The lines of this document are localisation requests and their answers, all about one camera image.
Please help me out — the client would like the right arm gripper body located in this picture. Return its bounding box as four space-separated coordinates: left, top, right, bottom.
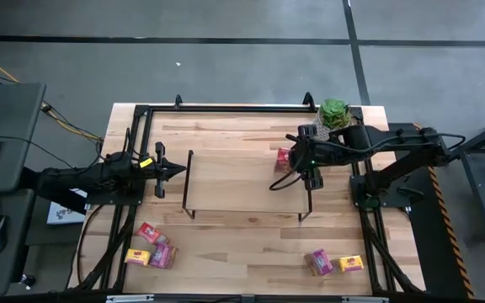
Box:
288 124 333 192

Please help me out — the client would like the white printed cardboard box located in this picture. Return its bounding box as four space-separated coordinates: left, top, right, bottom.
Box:
46 188 88 226

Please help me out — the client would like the grey metal table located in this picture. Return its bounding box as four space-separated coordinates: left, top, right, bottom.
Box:
437 109 485 243

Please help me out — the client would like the black mat with hazard stripe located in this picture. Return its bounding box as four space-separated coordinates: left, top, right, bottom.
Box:
387 121 475 300

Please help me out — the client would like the wooden shelf with black legs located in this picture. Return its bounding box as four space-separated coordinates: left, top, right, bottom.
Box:
182 149 313 223

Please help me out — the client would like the black keyboard cable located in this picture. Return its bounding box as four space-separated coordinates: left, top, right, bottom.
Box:
0 134 75 169

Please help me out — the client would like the black chair caster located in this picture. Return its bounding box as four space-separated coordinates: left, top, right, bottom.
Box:
19 273 37 290

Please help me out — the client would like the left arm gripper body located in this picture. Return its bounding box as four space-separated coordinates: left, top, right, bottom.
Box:
140 141 169 199

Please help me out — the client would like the black aluminium table frame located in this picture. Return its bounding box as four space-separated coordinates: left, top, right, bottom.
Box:
67 91 427 303

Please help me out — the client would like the black looped cable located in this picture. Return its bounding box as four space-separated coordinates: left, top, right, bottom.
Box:
76 204 107 284

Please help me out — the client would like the grey desk top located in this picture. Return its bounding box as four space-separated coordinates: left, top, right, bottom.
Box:
0 82 47 194
0 189 35 298

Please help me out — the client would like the succulent in white patterned pot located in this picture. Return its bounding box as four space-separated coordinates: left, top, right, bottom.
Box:
312 98 353 142

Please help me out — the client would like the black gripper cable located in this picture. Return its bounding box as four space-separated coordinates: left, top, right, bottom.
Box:
269 166 309 192

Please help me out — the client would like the yellow Corn Pops cereal box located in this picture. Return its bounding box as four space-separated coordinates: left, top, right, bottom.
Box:
124 247 152 267
337 254 365 274

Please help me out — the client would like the black floor cable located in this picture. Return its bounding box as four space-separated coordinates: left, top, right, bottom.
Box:
41 100 105 162

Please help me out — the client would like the red Froot Loops cereal box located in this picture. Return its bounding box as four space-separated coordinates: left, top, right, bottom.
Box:
136 221 170 246
274 146 293 174

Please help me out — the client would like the purple Raisin Bran cereal box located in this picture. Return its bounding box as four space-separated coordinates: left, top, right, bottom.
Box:
148 242 179 270
304 247 335 277

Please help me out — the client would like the silver metal bracket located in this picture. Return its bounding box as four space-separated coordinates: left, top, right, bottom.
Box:
342 296 389 303
106 294 155 303

